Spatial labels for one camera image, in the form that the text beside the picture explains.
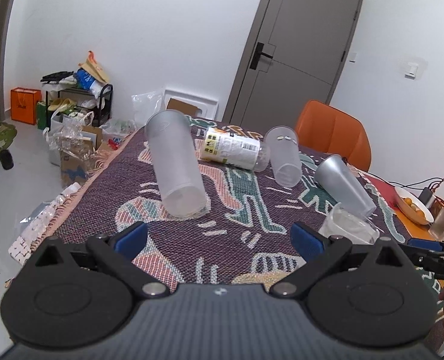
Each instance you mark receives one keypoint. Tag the clear crinkled plastic cup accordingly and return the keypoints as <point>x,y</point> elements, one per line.
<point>340,222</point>

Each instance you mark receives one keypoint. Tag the white wall switch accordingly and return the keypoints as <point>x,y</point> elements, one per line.
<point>411,70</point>

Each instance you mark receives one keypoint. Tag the orange chair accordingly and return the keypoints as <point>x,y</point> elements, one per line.
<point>331,131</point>

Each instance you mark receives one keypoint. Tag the bowl of oranges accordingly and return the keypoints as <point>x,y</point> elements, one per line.
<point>412,207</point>

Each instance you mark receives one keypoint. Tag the white framed panel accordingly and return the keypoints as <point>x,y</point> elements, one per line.
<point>190,105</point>

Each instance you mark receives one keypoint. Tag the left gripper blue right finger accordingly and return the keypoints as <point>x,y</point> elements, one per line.
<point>307,242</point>

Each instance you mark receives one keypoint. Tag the tall frosted plastic cup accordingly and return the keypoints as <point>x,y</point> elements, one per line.
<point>173,156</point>

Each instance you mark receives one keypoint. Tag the patterned woven tablecloth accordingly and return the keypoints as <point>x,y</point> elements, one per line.
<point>241,236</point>

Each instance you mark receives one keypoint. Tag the small frosted plastic cup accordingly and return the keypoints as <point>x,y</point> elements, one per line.
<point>284,155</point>

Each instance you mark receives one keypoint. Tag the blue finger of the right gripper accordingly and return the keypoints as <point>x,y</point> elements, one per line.
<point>425,244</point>

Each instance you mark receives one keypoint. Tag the grey door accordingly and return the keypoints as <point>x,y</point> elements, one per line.
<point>309,41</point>

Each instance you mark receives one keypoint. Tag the grey frosted tapered cup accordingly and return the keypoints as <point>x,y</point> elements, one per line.
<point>335,177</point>

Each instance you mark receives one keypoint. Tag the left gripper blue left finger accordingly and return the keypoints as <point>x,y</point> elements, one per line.
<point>131,241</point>

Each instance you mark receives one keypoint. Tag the black storage rack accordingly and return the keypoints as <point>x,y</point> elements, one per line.
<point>69,93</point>

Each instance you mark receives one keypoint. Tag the black door handle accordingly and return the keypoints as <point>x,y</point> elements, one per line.
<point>258,54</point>

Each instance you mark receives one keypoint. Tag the cardboard box with plastic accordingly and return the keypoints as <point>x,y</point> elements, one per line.
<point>73,148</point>

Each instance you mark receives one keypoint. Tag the orange paper bag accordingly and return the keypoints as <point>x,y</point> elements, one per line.
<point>23,105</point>

